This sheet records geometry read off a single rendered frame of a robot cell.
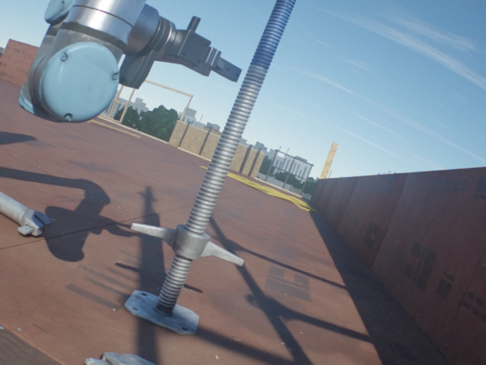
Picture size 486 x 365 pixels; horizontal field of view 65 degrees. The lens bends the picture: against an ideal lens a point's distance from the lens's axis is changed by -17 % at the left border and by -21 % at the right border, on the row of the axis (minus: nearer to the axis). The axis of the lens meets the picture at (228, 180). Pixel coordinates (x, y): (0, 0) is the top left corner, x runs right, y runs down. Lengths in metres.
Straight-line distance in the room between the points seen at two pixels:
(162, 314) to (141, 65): 0.49
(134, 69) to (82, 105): 0.23
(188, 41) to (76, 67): 0.26
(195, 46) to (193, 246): 0.37
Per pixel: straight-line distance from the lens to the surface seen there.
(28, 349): 0.63
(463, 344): 1.45
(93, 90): 0.48
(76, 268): 1.00
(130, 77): 0.70
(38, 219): 1.11
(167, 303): 0.91
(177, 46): 0.70
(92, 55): 0.48
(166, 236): 0.88
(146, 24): 0.67
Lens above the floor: 0.35
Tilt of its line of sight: 3 degrees down
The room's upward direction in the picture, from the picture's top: 22 degrees clockwise
